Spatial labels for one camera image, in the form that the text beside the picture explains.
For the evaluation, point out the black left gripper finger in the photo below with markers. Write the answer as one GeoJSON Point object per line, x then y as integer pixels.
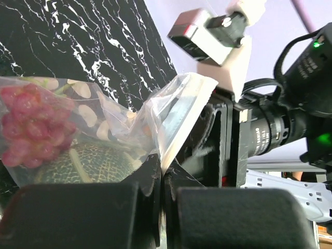
{"type": "Point", "coordinates": [112, 215]}

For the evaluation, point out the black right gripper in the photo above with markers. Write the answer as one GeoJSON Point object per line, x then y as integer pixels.
{"type": "Point", "coordinates": [215, 153]}

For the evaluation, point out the green fake vegetable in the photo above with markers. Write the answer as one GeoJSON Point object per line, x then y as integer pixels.
{"type": "Point", "coordinates": [88, 163]}

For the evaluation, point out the clear zip top bag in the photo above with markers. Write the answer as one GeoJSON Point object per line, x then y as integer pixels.
{"type": "Point", "coordinates": [160, 127]}

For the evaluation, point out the purple fake grapes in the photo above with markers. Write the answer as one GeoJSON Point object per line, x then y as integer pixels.
{"type": "Point", "coordinates": [36, 125]}

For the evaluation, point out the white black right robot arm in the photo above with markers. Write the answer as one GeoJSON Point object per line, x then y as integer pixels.
{"type": "Point", "coordinates": [272, 112]}

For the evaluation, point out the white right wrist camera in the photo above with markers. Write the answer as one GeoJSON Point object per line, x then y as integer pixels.
{"type": "Point", "coordinates": [218, 43]}

